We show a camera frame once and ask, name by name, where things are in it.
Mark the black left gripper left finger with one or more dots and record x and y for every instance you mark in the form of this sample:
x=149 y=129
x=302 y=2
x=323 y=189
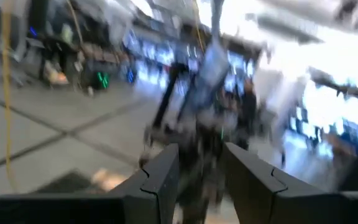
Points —
x=154 y=193

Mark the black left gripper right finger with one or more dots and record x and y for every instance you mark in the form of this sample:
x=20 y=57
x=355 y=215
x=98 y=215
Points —
x=259 y=193

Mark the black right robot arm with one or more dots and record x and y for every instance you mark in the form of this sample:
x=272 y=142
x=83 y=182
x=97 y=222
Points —
x=204 y=161

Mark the black PC tower blue lights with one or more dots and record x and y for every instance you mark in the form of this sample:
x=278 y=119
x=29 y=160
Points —
x=130 y=76

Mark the black PC tower green lights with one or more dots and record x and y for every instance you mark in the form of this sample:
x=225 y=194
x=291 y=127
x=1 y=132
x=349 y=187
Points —
x=102 y=80

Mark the large dark display panel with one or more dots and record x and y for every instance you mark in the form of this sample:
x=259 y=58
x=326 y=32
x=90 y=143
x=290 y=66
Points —
x=211 y=68

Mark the black display stand post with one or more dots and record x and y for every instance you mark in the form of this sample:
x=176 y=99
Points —
x=166 y=96

